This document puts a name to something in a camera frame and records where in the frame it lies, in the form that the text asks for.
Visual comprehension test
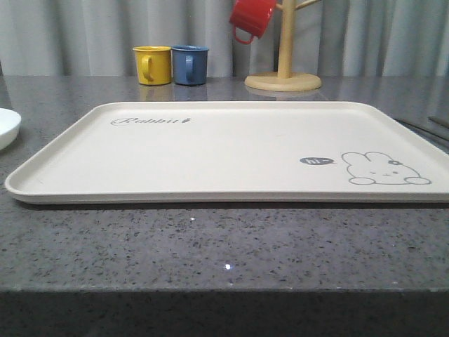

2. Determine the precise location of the silver chopstick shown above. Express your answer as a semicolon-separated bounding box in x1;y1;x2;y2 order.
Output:
394;118;448;152

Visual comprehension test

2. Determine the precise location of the white round plate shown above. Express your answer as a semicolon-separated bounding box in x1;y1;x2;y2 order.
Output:
0;108;22;150

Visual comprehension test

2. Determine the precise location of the silver spoon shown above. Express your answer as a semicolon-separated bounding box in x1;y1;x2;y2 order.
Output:
428;116;449;129

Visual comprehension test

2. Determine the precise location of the cream rabbit serving tray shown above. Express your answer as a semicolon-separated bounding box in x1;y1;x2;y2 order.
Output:
5;101;448;204

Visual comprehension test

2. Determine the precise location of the wooden mug tree stand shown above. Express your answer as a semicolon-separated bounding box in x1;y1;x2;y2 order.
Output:
245;1;322;92

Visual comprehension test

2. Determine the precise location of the blue mug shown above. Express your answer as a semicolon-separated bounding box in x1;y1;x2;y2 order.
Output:
171;45;209;86

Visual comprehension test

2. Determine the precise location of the yellow mug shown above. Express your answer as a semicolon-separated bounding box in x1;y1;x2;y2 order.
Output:
133;46;172;86

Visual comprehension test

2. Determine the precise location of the red mug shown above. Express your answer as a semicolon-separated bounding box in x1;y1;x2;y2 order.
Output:
229;0;277;44

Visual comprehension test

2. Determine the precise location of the grey curtain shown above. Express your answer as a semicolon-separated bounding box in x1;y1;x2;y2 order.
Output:
1;1;448;77

